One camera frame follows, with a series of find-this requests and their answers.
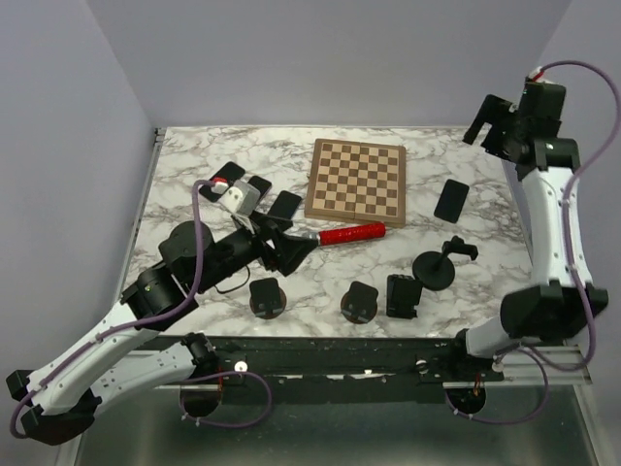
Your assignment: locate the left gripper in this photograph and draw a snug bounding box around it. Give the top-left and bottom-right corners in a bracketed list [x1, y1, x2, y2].
[194, 210, 319, 294]

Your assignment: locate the black phone blue case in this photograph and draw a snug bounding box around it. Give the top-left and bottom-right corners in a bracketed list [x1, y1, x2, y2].
[267, 190, 302, 220]

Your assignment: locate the black phone purple case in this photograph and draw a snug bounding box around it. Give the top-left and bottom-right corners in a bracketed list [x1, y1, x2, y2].
[248, 176, 272, 200]

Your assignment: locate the black round-base phone holder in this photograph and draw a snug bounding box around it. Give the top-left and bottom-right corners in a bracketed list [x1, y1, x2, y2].
[412, 236, 478, 291]

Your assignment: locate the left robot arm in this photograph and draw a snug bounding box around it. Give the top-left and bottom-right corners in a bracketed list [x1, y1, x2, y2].
[6, 215, 321, 446]

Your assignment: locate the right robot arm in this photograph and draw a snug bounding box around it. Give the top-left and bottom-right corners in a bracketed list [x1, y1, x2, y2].
[446, 78, 608, 381]

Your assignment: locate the left round wooden phone stand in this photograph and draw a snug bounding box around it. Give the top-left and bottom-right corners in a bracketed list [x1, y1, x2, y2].
[249, 278, 286, 319]

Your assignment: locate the round wooden phone stand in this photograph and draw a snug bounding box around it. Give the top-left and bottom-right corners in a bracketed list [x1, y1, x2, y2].
[341, 282, 378, 324]
[249, 278, 286, 319]

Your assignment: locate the black folding phone stand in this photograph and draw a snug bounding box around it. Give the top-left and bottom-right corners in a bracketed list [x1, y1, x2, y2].
[386, 274, 423, 319]

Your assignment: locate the wooden chessboard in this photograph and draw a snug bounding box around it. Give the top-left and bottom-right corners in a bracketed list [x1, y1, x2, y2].
[304, 139, 407, 228]

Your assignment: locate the red glitter toy microphone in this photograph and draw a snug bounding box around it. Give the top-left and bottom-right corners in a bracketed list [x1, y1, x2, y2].
[303, 222, 386, 247]

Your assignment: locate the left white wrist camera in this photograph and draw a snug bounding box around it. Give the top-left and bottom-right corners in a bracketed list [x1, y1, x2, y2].
[218, 181, 261, 216]

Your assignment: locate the black mounting rail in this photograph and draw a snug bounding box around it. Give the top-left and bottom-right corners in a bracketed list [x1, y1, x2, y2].
[159, 334, 557, 407]

